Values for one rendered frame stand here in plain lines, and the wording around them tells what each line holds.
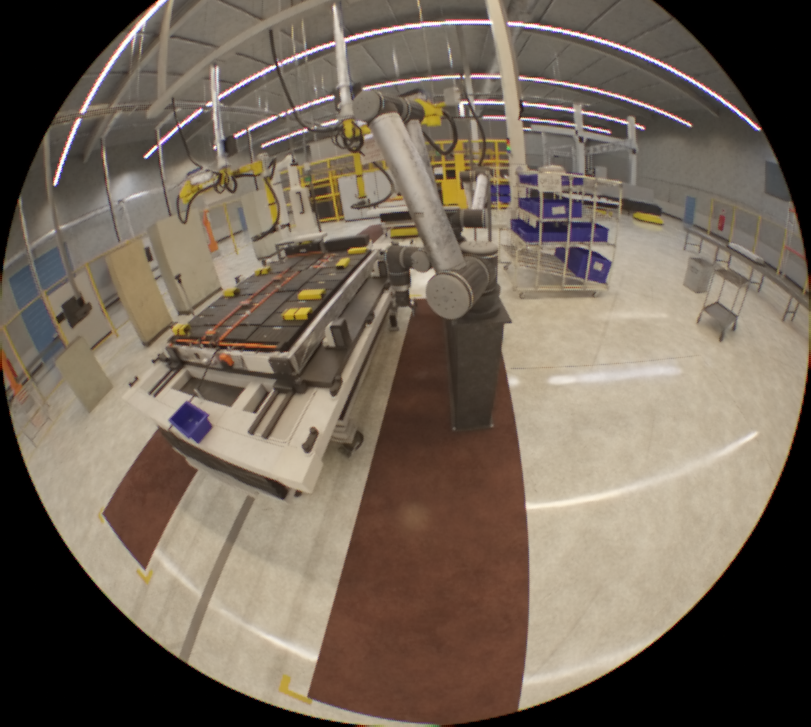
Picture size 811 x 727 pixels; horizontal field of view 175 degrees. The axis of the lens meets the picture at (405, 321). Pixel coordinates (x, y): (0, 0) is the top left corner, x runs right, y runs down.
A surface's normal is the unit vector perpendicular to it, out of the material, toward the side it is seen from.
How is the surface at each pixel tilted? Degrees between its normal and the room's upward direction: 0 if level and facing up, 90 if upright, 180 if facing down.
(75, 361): 90
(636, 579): 0
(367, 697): 0
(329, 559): 0
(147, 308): 90
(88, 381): 90
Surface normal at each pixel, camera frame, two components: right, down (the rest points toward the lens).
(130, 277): 0.98, -0.01
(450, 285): -0.53, 0.41
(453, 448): -0.11, -0.85
